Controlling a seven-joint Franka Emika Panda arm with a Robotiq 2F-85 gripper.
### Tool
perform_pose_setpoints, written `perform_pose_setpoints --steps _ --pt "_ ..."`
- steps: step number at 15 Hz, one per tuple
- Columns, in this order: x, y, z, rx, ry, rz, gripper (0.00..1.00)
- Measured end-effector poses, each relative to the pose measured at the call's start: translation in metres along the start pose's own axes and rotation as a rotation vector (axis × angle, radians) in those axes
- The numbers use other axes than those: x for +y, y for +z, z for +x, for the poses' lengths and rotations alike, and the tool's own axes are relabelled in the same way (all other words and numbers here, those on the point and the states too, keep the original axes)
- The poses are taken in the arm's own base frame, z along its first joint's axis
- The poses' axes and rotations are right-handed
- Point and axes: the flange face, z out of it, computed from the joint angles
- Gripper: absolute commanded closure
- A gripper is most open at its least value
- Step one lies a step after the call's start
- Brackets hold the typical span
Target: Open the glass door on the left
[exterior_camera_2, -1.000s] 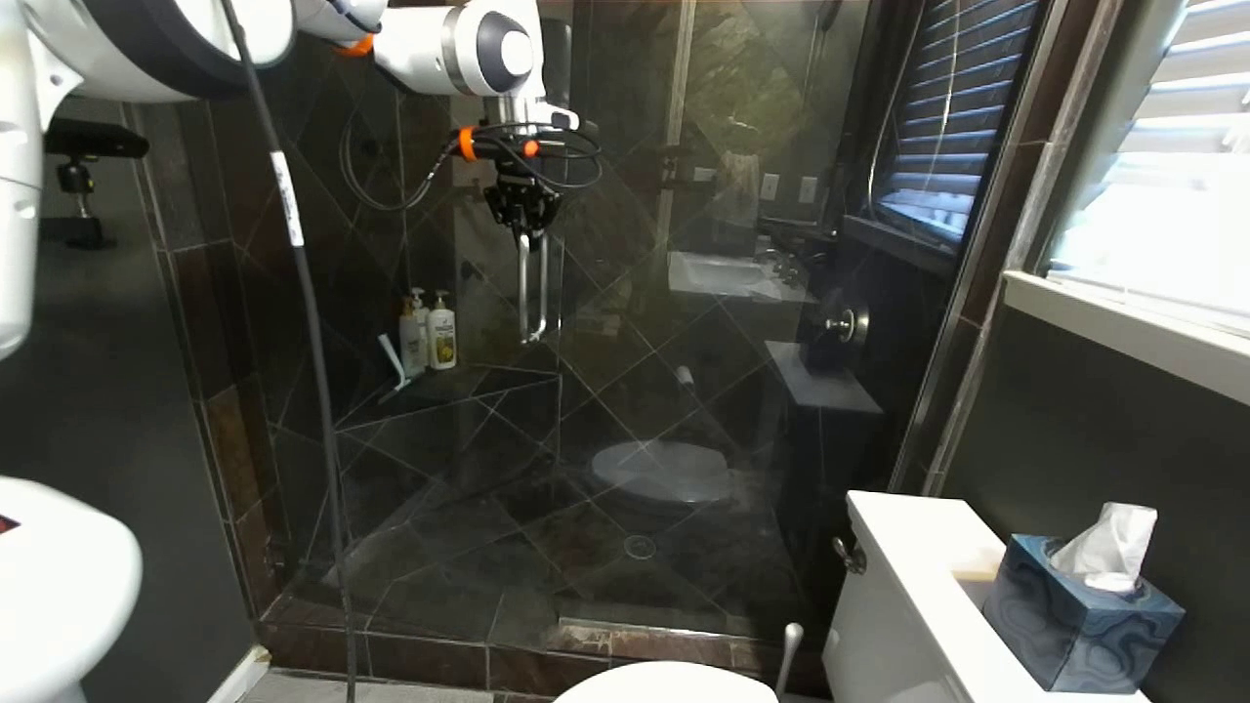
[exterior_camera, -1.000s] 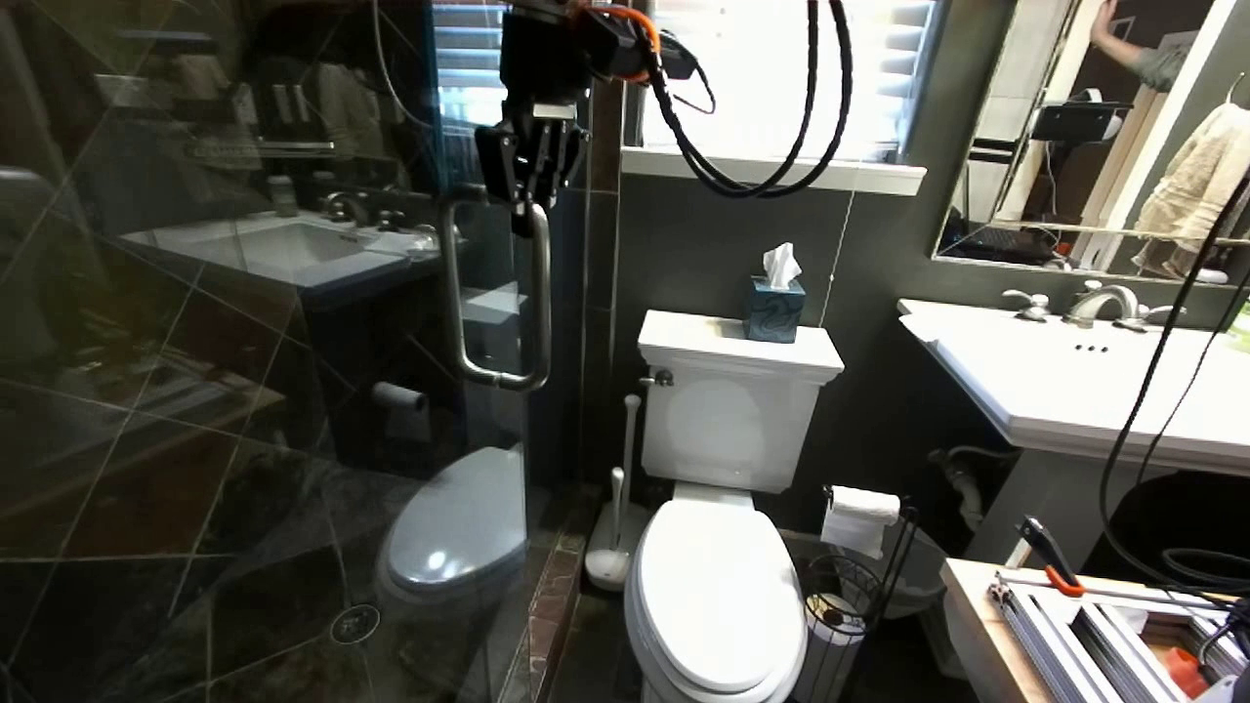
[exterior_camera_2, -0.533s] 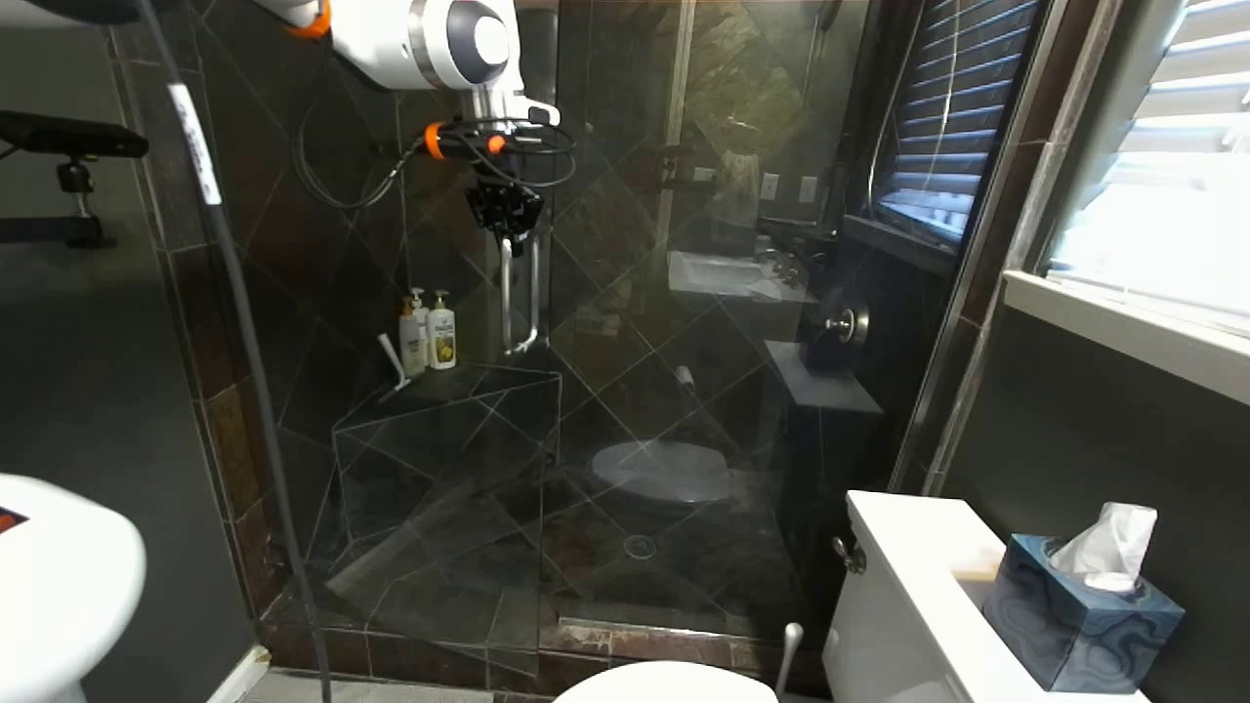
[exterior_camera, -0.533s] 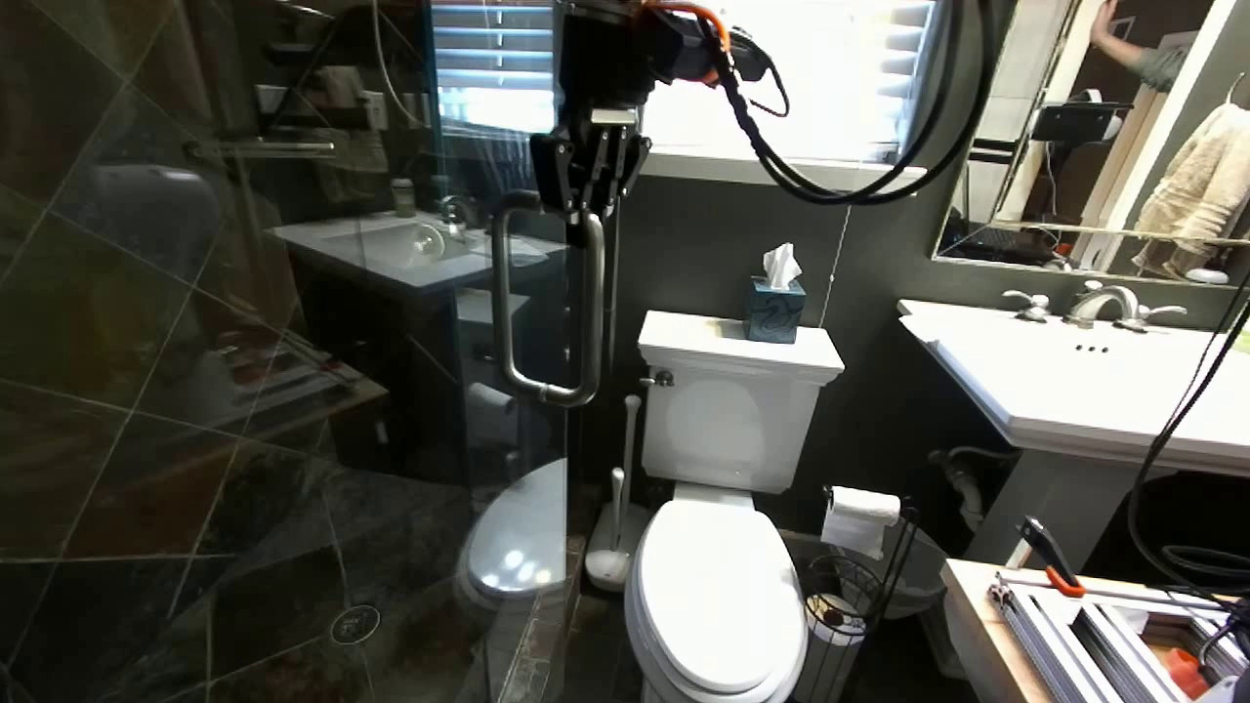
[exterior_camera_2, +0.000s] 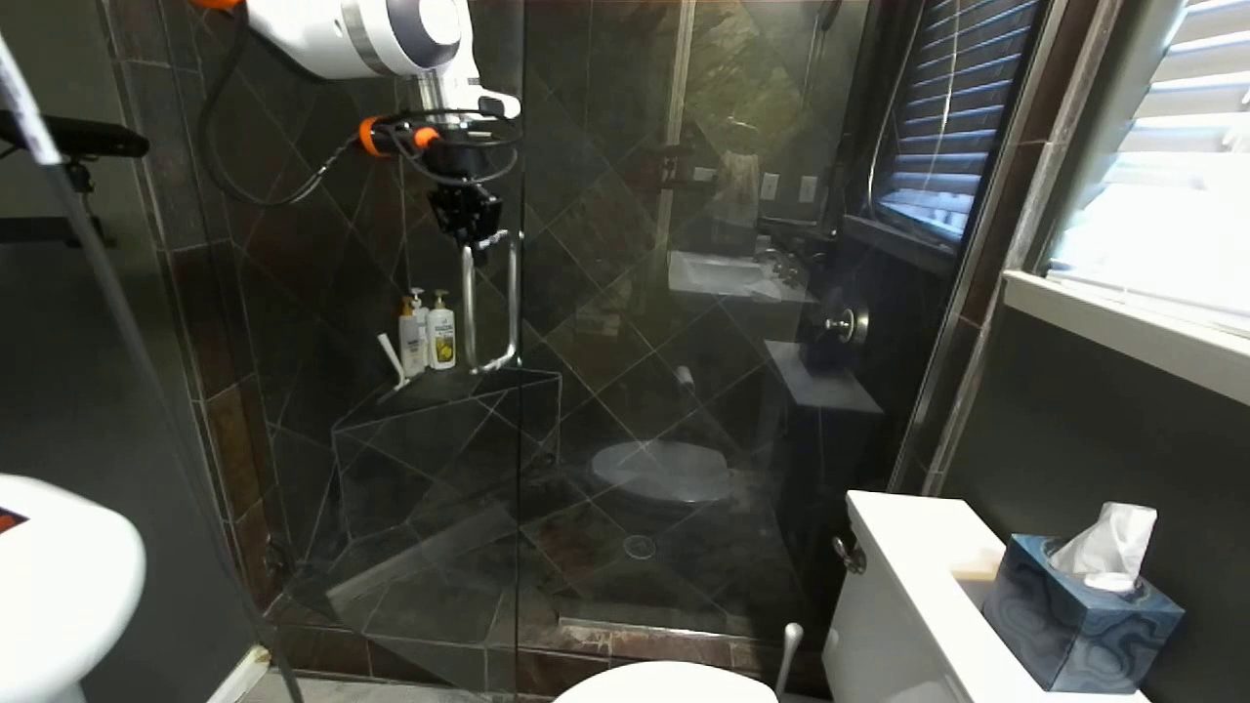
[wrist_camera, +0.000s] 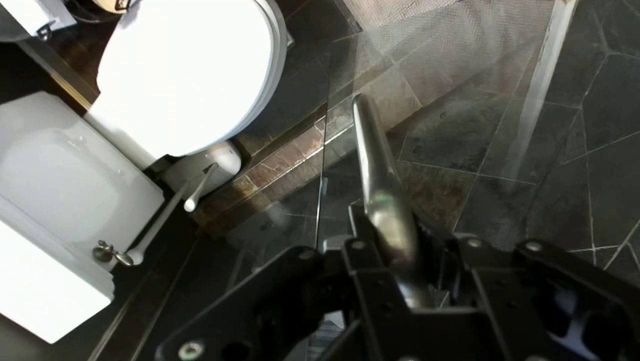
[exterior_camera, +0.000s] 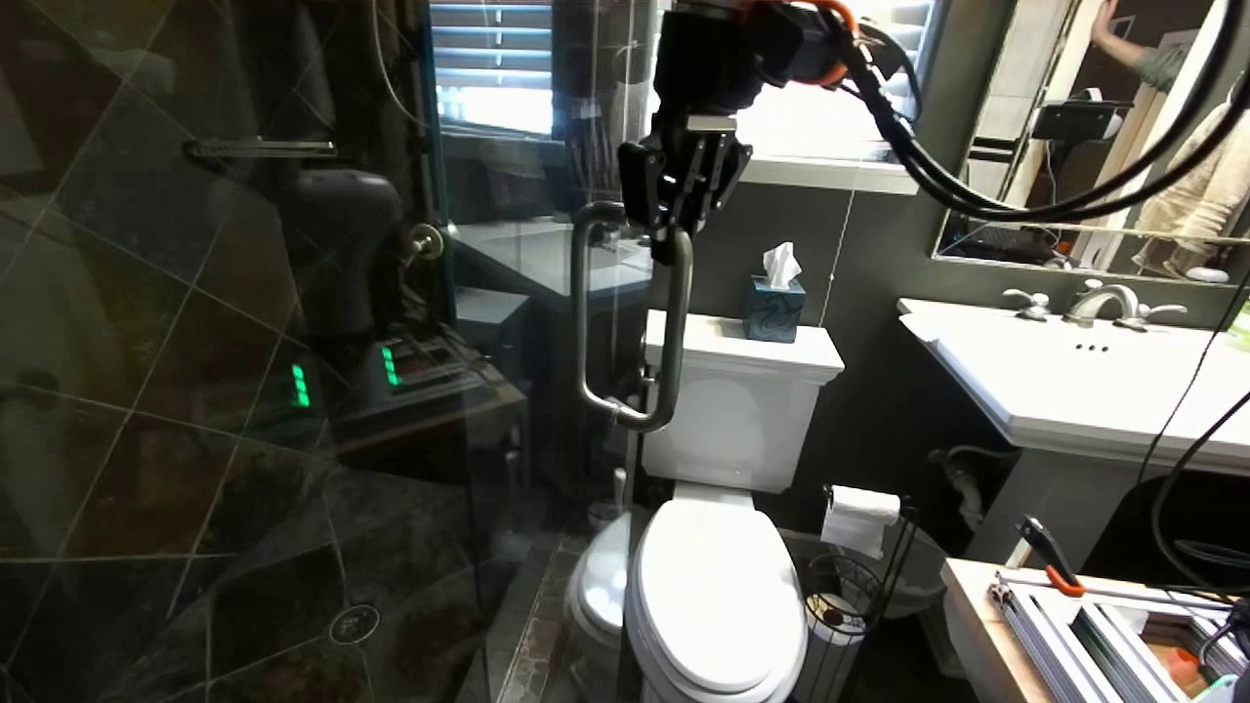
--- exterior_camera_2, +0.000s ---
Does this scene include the black camera stand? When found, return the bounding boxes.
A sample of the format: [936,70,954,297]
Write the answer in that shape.
[0,110,153,252]

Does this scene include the white razor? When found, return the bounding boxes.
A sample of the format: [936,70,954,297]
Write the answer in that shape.
[376,329,414,395]

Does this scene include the gray window sill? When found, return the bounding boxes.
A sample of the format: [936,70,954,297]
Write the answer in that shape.
[1000,267,1250,412]

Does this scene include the white toilet bowl with lid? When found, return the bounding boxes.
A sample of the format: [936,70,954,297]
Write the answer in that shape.
[551,655,785,703]

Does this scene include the tiled corner shower bench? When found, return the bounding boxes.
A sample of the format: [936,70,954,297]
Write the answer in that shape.
[327,366,569,584]

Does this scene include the blue tissue box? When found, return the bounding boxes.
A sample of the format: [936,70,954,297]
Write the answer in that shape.
[979,500,1187,696]

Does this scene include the white toilet brush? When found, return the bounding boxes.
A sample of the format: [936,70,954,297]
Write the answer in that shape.
[775,618,810,700]

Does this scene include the white toilet tank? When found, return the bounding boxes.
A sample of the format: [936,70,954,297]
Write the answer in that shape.
[816,485,1157,703]

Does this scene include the metal door handle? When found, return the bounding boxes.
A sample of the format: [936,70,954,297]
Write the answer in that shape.
[458,227,528,378]

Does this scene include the white window blinds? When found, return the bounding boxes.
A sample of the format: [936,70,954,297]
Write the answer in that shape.
[1038,0,1250,329]

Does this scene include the glass shower door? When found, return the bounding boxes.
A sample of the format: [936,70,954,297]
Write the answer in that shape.
[190,0,531,703]

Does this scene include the yellow label pump bottle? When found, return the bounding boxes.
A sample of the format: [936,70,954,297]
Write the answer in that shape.
[427,288,463,378]

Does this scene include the black cable bundle orange straps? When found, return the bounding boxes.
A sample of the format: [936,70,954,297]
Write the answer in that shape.
[190,0,525,210]

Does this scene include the fixed glass shower panel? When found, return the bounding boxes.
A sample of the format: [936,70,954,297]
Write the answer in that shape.
[560,0,913,641]

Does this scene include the chrome shower valve knob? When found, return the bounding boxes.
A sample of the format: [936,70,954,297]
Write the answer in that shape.
[832,305,876,353]

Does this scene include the chrome flush lever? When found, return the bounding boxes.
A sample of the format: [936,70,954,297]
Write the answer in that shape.
[832,529,871,580]

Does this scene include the brown tiled shower curb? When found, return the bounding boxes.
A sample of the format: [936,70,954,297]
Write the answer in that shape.
[254,589,791,700]

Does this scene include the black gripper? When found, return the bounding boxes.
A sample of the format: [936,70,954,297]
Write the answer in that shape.
[427,136,506,252]

